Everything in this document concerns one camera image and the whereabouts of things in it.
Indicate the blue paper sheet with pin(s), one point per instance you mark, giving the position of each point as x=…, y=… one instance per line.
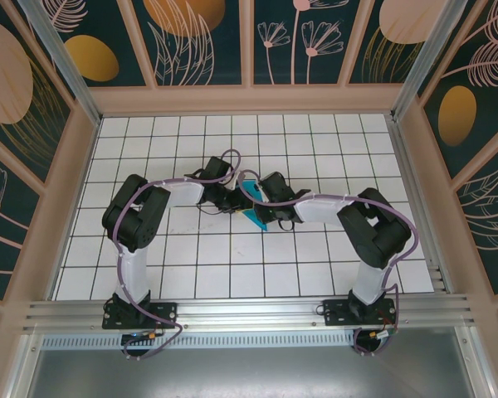
x=259, y=224

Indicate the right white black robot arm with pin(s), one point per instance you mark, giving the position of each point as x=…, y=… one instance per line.
x=319, y=209

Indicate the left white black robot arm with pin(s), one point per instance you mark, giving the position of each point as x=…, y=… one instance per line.
x=182, y=195

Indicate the grey metal sheet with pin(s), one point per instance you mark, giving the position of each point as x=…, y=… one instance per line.
x=253, y=373

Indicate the yellow power connector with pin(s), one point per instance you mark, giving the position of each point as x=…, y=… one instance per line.
x=151, y=334
x=373, y=334

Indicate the long aluminium mounting rail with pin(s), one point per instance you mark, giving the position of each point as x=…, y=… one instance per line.
x=253, y=311

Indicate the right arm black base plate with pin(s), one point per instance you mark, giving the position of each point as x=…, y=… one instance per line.
x=336, y=313

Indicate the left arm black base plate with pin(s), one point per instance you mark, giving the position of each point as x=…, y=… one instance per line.
x=166, y=315

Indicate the aluminium side rail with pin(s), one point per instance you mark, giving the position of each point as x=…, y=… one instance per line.
x=406, y=166

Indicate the aluminium frame post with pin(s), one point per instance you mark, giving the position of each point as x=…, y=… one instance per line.
x=60, y=62
x=430, y=62

